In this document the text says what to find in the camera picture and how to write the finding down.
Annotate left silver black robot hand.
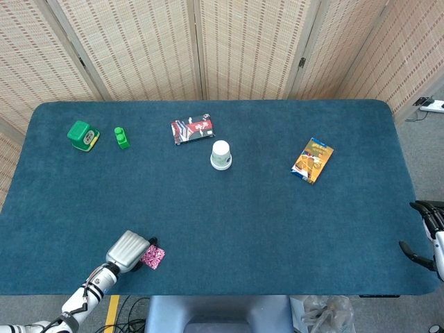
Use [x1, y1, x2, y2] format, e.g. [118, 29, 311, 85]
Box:
[105, 230, 159, 273]

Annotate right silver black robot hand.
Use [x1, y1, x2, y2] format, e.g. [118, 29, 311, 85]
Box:
[398, 200, 444, 281]

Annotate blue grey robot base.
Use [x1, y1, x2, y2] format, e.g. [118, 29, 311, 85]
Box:
[144, 294, 294, 333]

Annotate yellow floor tape strip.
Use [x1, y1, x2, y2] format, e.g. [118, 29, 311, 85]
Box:
[104, 295, 121, 330]

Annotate green toy building block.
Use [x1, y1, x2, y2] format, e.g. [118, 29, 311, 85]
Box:
[114, 126, 131, 151]

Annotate green box with yellow base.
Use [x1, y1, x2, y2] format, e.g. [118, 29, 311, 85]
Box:
[67, 120, 101, 153]

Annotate clear plastic bag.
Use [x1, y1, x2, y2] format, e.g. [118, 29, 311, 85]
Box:
[300, 295, 357, 333]

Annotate stacked white paper cups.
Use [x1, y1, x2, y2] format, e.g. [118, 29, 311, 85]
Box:
[210, 139, 233, 171]

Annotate blue felt table cover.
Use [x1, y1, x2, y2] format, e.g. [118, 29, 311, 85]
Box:
[0, 99, 441, 297]

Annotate white power strip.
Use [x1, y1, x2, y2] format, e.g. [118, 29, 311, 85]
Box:
[419, 99, 444, 114]

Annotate black red white book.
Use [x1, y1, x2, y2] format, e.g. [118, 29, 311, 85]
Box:
[170, 112, 216, 147]

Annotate woven bamboo screen panel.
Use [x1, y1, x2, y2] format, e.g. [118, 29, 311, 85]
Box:
[0, 0, 105, 136]
[192, 0, 322, 101]
[0, 116, 26, 211]
[334, 0, 444, 122]
[46, 0, 204, 102]
[287, 0, 389, 101]

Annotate yellow blue snack box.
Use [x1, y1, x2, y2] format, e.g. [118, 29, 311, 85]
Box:
[291, 137, 334, 185]

